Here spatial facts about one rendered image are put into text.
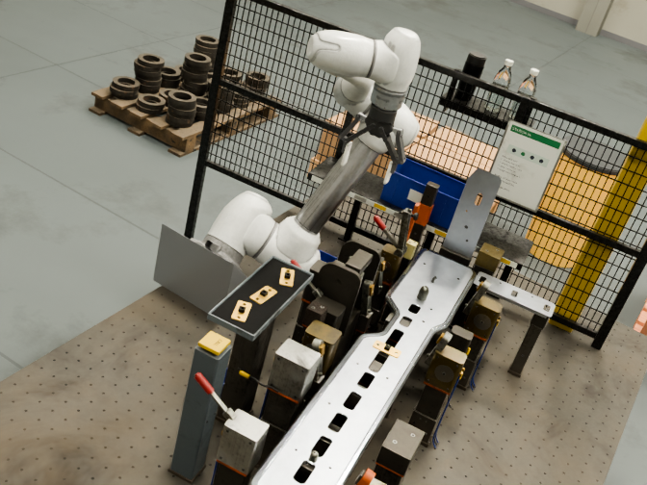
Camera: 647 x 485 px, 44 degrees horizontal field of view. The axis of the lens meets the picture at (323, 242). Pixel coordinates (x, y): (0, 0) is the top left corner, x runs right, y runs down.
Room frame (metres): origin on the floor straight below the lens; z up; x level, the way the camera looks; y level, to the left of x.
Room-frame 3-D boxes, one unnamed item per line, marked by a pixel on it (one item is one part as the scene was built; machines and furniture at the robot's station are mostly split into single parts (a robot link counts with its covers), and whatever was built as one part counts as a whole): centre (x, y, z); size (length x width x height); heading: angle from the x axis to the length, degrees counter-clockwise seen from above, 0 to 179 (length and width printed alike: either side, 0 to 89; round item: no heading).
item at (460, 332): (2.15, -0.52, 0.84); 0.10 x 0.05 x 0.29; 74
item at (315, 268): (2.16, 0.00, 0.89); 0.09 x 0.08 x 0.38; 74
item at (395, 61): (2.11, -0.05, 1.80); 0.13 x 0.11 x 0.16; 104
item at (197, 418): (1.56, 0.19, 0.92); 0.08 x 0.08 x 0.44; 74
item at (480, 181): (2.64, -0.48, 1.17); 0.12 x 0.01 x 0.34; 74
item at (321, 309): (1.91, -0.04, 0.90); 0.05 x 0.05 x 0.40; 74
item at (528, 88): (3.00, -0.58, 1.53); 0.07 x 0.07 x 0.20
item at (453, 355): (1.94, -0.47, 0.87); 0.12 x 0.07 x 0.35; 74
